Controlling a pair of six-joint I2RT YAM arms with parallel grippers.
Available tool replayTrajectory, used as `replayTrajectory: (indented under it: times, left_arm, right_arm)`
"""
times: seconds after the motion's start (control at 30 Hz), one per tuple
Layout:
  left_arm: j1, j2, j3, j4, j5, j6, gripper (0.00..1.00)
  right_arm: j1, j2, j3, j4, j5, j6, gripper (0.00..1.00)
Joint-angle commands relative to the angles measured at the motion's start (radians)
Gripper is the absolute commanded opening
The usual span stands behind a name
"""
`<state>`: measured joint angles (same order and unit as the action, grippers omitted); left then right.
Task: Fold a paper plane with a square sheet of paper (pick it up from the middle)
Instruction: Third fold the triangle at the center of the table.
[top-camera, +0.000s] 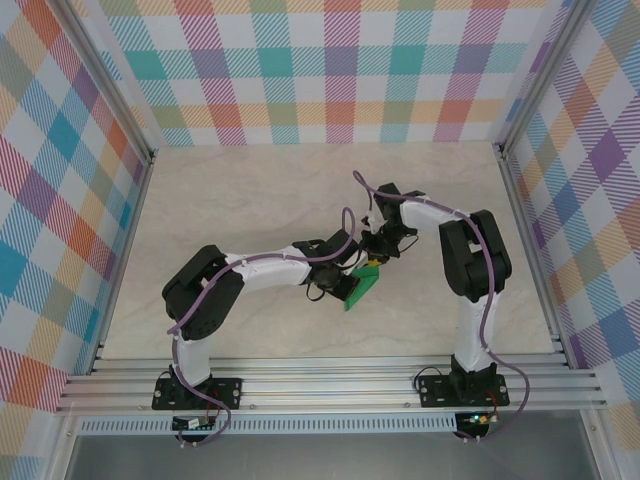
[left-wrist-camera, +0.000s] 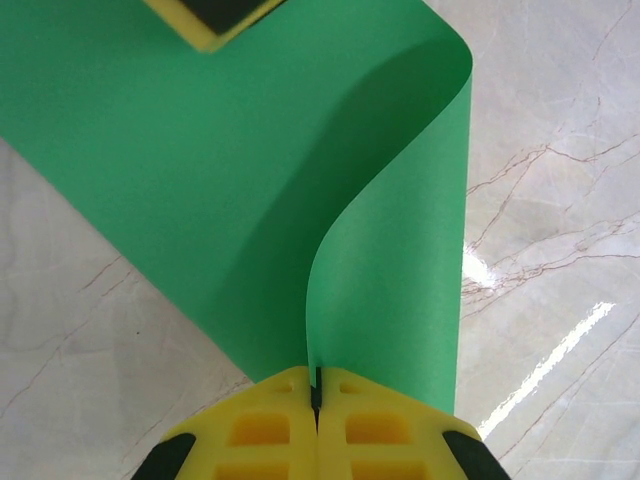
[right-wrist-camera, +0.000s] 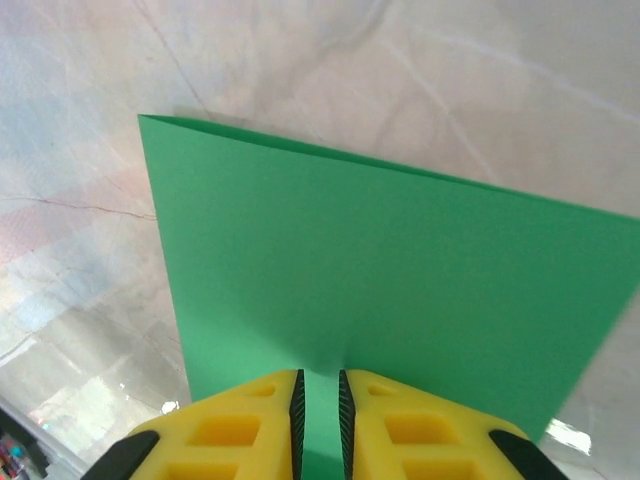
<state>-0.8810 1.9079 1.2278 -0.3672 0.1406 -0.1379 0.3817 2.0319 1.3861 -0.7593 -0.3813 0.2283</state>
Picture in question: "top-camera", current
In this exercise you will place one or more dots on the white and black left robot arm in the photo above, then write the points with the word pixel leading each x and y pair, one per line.
pixel 270 272

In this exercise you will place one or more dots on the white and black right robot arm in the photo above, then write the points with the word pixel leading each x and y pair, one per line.
pixel 425 215

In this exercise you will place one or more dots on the grey metal base panel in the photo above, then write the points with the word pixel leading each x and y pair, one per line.
pixel 325 457

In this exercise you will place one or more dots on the circuit board with green light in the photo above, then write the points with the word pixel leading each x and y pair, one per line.
pixel 477 419

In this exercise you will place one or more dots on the small black circuit board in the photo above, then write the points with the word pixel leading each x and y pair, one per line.
pixel 190 424

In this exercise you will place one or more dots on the aluminium mounting rail beam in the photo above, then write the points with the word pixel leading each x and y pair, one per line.
pixel 325 385

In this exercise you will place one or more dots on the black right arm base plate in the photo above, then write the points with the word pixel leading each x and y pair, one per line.
pixel 435 390

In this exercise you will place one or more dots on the aluminium side rail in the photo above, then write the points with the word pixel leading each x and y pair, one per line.
pixel 130 240
pixel 531 250

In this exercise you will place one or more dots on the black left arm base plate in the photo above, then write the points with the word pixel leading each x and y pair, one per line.
pixel 230 390

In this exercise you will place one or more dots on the aluminium frame post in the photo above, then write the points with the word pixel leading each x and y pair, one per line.
pixel 542 75
pixel 107 85

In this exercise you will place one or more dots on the aluminium frame leg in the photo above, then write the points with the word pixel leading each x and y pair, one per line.
pixel 597 445
pixel 62 450

